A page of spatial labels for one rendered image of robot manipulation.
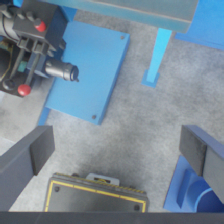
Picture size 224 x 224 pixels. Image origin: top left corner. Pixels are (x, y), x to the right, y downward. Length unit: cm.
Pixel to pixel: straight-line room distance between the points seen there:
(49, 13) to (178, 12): 37
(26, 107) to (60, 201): 82
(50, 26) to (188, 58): 128
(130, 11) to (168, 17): 10
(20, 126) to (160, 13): 141
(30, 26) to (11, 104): 115
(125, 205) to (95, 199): 20
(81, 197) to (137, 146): 59
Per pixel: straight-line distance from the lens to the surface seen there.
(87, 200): 125
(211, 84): 163
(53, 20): 60
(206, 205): 147
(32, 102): 158
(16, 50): 130
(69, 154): 156
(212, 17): 146
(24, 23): 63
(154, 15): 48
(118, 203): 121
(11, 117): 167
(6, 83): 62
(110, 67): 144
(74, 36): 166
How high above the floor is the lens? 144
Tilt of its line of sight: 79 degrees down
